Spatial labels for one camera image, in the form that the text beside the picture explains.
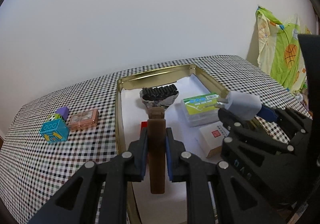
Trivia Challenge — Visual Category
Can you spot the white note pad block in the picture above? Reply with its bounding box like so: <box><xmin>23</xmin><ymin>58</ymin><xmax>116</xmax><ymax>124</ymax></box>
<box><xmin>197</xmin><ymin>121</ymin><xmax>229</xmax><ymax>158</ymax></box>

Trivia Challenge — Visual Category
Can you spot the white power adapter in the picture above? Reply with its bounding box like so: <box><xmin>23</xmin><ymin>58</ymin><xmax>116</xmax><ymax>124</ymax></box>
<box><xmin>214</xmin><ymin>91</ymin><xmax>262</xmax><ymax>121</ymax></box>

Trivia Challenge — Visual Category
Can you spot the green floss pick box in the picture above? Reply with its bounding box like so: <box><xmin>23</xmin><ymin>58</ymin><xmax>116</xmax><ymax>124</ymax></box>
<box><xmin>181</xmin><ymin>93</ymin><xmax>220</xmax><ymax>127</ymax></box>

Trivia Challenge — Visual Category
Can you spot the blue toy building block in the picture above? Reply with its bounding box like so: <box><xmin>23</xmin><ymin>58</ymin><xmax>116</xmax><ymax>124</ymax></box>
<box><xmin>39</xmin><ymin>119</ymin><xmax>69</xmax><ymax>144</ymax></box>

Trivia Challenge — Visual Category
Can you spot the copper framed card box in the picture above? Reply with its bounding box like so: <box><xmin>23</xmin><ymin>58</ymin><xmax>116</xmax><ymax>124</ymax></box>
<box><xmin>68</xmin><ymin>108</ymin><xmax>99</xmax><ymax>132</ymax></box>

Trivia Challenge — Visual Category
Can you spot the green soccer toy block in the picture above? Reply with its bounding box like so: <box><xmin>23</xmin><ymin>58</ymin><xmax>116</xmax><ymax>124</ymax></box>
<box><xmin>47</xmin><ymin>113</ymin><xmax>63</xmax><ymax>122</ymax></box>

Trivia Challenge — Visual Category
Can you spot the purple cube block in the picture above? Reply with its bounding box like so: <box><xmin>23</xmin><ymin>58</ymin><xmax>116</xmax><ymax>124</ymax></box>
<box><xmin>56</xmin><ymin>106</ymin><xmax>69</xmax><ymax>121</ymax></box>

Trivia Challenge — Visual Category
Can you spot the red toy building block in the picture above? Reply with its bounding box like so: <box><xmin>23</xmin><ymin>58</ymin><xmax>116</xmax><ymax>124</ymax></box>
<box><xmin>140</xmin><ymin>121</ymin><xmax>148</xmax><ymax>131</ymax></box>

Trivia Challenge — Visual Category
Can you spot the gold metal tin tray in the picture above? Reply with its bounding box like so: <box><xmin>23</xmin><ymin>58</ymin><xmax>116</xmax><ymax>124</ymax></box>
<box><xmin>116</xmin><ymin>64</ymin><xmax>228</xmax><ymax>223</ymax></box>

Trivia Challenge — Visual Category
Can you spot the white paper tray liner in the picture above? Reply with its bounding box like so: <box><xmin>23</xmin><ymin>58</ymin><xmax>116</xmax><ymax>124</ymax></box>
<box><xmin>121</xmin><ymin>75</ymin><xmax>221</xmax><ymax>223</ymax></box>

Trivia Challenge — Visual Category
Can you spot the green patterned hanging cloth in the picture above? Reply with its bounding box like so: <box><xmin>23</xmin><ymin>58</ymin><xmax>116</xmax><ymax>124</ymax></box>
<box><xmin>255</xmin><ymin>7</ymin><xmax>311</xmax><ymax>93</ymax></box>

